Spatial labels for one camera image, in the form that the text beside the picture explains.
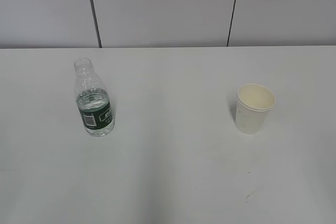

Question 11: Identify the clear plastic water bottle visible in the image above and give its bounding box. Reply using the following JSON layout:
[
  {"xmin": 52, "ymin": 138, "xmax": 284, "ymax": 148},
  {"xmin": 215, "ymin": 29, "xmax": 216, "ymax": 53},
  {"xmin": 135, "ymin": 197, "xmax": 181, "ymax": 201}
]
[{"xmin": 73, "ymin": 58, "xmax": 114, "ymax": 137}]

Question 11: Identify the white paper cup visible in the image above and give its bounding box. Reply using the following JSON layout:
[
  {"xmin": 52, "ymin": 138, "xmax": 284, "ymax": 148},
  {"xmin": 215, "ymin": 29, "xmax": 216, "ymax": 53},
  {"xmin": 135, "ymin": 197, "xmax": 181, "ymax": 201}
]
[{"xmin": 235, "ymin": 84, "xmax": 276, "ymax": 134}]

